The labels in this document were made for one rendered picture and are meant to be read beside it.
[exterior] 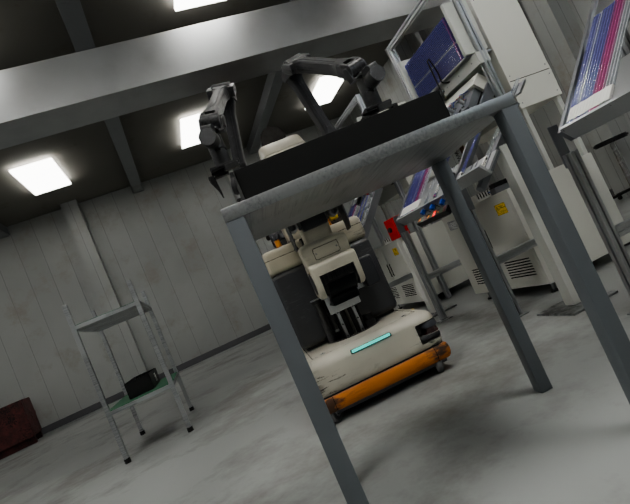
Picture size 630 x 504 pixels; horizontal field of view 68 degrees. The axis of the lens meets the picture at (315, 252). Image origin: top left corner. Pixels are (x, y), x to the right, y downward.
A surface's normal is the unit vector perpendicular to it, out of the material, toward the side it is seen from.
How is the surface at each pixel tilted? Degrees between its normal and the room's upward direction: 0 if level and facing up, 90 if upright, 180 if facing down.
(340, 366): 90
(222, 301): 90
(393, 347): 90
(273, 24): 90
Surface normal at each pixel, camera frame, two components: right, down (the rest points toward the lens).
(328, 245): 0.16, 0.02
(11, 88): 0.25, -0.17
